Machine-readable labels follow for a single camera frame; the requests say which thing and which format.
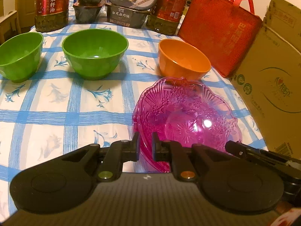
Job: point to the lower instant rice box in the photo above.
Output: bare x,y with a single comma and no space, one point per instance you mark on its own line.
126,17

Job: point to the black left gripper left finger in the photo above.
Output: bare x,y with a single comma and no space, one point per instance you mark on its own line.
112,158

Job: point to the green bowl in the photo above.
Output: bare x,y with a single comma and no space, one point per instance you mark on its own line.
20,56
94,53

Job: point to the cooking oil bottle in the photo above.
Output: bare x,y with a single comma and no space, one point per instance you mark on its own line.
165,16
51,15

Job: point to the orange plastic bowl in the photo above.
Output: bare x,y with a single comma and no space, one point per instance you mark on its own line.
179,59

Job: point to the red tote bag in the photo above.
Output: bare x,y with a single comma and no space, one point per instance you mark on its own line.
223,30

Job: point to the lower dark food cup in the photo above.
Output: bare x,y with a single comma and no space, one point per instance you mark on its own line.
86,14

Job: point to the right cooking oil bottle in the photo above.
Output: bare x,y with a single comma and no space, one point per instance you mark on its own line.
165,16

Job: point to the large pink glass plate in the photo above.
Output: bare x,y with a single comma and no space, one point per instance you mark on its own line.
184,111

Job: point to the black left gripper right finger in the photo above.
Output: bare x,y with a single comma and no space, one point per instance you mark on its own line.
173,153

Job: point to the large cardboard box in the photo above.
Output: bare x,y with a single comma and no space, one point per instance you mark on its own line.
268,79

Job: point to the white shelf rack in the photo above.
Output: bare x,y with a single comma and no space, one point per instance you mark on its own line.
9,18

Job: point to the left cooking oil bottle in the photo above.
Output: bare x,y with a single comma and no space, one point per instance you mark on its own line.
51,15

